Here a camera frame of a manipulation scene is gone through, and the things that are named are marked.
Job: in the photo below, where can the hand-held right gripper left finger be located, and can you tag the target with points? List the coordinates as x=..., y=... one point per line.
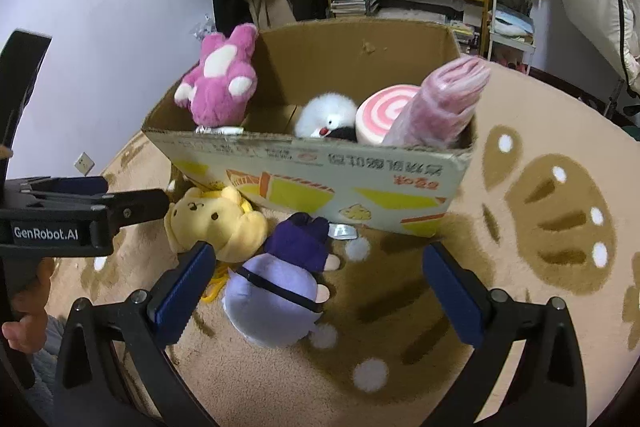
x=182, y=297

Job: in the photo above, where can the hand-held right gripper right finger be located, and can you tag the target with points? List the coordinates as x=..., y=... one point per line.
x=455, y=297

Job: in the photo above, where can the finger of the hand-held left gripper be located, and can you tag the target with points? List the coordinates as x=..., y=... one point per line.
x=140, y=207

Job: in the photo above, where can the yellow bear plush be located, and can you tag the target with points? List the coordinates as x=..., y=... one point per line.
x=220, y=222

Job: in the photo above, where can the purple plush doll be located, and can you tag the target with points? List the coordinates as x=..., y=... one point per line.
x=280, y=282

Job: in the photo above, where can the pink bunny plush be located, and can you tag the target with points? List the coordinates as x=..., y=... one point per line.
x=220, y=77

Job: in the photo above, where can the printed cardboard box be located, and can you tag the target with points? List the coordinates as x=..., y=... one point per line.
x=310, y=177

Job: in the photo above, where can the pink towel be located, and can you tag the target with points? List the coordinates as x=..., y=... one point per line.
x=440, y=102

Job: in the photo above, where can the pink swirl roll plush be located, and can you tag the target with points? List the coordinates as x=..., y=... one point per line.
x=382, y=112

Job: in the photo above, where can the white fluffy plush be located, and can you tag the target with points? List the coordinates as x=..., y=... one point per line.
x=325, y=112

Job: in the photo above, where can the person's left hand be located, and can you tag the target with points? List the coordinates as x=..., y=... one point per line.
x=25, y=332

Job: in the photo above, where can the beige flower blanket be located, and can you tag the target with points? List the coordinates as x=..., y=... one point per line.
x=525, y=287

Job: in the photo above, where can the silver foil packet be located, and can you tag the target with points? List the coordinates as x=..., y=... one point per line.
x=342, y=232

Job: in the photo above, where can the blue fleece clothing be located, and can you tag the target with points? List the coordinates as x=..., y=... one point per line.
x=47, y=352

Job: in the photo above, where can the clear plastic bag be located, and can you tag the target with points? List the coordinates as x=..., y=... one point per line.
x=202, y=29

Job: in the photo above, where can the pile of books and papers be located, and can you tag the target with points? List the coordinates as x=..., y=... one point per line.
x=440, y=14

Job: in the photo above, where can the white utility cart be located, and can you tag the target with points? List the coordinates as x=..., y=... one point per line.
x=515, y=17

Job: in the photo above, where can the stack of books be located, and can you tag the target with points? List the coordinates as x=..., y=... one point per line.
x=352, y=7

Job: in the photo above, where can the white wall socket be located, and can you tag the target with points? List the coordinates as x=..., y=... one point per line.
x=84, y=164

